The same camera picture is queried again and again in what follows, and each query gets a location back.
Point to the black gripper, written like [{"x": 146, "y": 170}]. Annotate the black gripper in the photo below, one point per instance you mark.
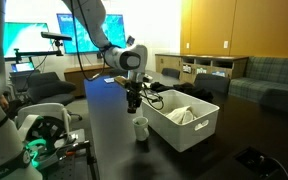
[{"x": 134, "y": 90}]

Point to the white towel cloth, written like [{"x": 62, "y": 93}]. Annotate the white towel cloth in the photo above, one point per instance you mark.
[{"x": 182, "y": 115}]

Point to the white plastic storage box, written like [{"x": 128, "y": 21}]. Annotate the white plastic storage box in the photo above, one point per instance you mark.
[{"x": 184, "y": 136}]

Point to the table power socket box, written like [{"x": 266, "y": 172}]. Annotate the table power socket box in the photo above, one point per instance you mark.
[{"x": 257, "y": 161}]

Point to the white mug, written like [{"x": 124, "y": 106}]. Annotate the white mug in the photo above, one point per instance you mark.
[{"x": 140, "y": 131}]

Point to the black office chair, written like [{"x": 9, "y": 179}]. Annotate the black office chair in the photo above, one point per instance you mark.
[
  {"x": 170, "y": 72},
  {"x": 212, "y": 83}
]

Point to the black clothing pile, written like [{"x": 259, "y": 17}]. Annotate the black clothing pile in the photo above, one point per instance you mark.
[{"x": 190, "y": 90}]

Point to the low wooden bench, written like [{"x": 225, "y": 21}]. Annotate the low wooden bench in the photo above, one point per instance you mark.
[{"x": 80, "y": 75}]

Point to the small printed shelf item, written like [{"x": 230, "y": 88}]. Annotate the small printed shelf item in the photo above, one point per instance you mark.
[
  {"x": 201, "y": 70},
  {"x": 186, "y": 68},
  {"x": 218, "y": 73}
]

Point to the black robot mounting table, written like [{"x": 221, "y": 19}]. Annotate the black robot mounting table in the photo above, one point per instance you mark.
[{"x": 70, "y": 163}]

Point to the black swivel chair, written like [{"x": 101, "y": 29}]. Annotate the black swivel chair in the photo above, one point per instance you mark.
[{"x": 50, "y": 86}]

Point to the wooden shelf cabinet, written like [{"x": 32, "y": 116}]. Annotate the wooden shelf cabinet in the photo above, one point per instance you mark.
[{"x": 217, "y": 61}]

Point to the open laptop computer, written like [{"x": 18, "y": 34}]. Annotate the open laptop computer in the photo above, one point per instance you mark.
[{"x": 22, "y": 66}]

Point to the seated person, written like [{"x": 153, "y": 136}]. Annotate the seated person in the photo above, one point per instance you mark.
[{"x": 3, "y": 102}]

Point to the green plaid sofa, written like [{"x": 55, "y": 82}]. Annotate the green plaid sofa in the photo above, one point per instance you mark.
[{"x": 270, "y": 80}]

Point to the small wall panel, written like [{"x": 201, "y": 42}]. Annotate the small wall panel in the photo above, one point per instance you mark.
[{"x": 130, "y": 40}]

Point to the wall mounted display screen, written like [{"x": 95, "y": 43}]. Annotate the wall mounted display screen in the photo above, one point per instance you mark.
[
  {"x": 115, "y": 33},
  {"x": 24, "y": 38}
]

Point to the white wall outlet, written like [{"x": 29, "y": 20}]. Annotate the white wall outlet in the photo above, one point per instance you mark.
[
  {"x": 187, "y": 45},
  {"x": 225, "y": 44}
]

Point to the black stereo camera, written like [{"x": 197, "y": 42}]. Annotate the black stereo camera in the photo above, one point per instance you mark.
[{"x": 55, "y": 36}]

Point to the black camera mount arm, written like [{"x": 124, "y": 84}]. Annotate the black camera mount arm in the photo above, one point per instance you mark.
[{"x": 40, "y": 52}]

